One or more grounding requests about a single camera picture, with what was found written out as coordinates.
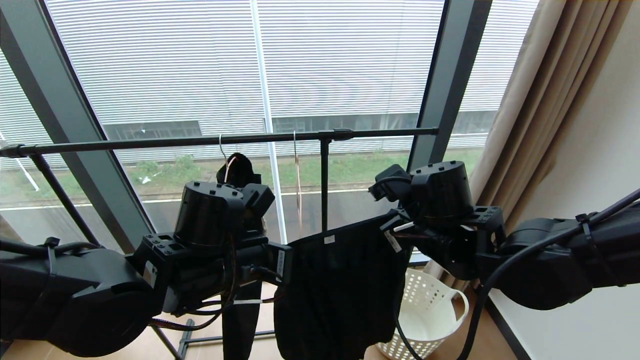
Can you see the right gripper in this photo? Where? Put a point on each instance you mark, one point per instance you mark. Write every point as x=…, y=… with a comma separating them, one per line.
x=445, y=250

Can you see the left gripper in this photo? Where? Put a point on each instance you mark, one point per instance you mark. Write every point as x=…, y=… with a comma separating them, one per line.
x=225, y=272

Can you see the pink clothes hanger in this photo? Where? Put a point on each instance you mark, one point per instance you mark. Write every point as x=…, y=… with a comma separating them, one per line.
x=227, y=167
x=298, y=200

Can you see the thin black shorts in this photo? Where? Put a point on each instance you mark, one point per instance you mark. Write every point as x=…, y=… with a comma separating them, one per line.
x=340, y=290

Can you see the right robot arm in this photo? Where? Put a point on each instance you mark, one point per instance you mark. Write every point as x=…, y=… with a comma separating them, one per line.
x=550, y=265

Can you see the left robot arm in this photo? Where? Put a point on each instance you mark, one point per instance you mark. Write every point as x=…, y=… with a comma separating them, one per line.
x=75, y=295

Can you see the white laundry basket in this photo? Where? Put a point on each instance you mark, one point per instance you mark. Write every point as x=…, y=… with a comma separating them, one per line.
x=430, y=320

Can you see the black clothes rack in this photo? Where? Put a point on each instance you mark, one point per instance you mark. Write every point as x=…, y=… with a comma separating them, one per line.
x=150, y=142

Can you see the beige curtain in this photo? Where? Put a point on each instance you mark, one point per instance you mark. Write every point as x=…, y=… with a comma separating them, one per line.
x=540, y=100

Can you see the window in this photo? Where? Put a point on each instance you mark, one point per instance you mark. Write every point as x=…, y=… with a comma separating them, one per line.
x=75, y=125

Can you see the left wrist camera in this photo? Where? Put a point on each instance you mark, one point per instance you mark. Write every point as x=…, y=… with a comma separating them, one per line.
x=257, y=197

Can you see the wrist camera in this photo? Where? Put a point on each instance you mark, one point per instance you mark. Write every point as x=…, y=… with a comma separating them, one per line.
x=390, y=182
x=257, y=197

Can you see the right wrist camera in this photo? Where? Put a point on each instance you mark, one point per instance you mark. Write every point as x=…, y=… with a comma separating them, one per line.
x=390, y=182

